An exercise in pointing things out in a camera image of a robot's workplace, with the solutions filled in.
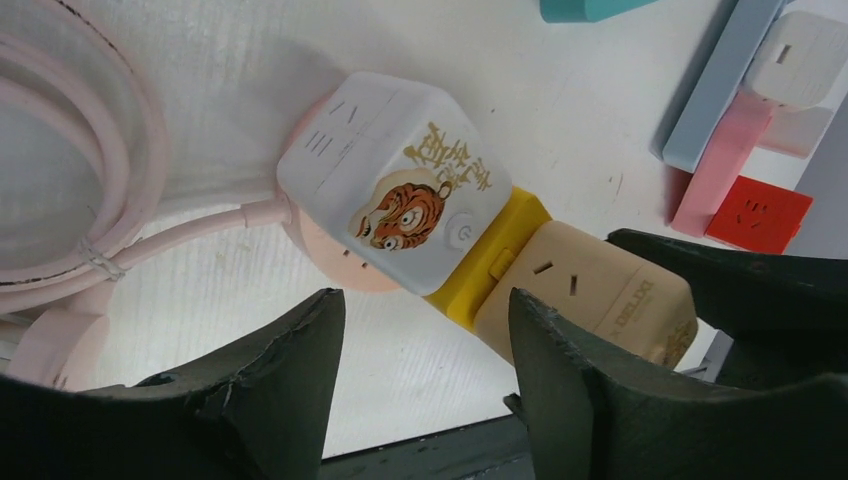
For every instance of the yellow cube socket adapter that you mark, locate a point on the yellow cube socket adapter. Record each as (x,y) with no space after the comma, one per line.
(477,275)

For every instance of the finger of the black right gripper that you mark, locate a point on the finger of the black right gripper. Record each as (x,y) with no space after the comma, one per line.
(786,315)

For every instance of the red cube socket adapter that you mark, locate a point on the red cube socket adapter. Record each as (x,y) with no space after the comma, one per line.
(759,217)

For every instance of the pink triangular power socket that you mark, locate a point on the pink triangular power socket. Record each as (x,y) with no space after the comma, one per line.
(750,122)

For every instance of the teal power strip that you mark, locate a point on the teal power strip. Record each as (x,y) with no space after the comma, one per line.
(586,11)

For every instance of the beige cube socket adapter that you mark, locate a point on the beige cube socket adapter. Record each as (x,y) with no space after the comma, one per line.
(618,296)

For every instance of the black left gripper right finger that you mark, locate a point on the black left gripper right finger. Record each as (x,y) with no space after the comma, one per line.
(595,411)

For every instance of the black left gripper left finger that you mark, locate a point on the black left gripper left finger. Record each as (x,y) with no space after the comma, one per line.
(256,408)

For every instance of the white tiger cube socket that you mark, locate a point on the white tiger cube socket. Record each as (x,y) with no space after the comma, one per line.
(396,172)

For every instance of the light blue power strip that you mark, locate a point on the light blue power strip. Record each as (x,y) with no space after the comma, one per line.
(733,52)

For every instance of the white USB charger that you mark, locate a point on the white USB charger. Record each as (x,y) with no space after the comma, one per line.
(798,62)

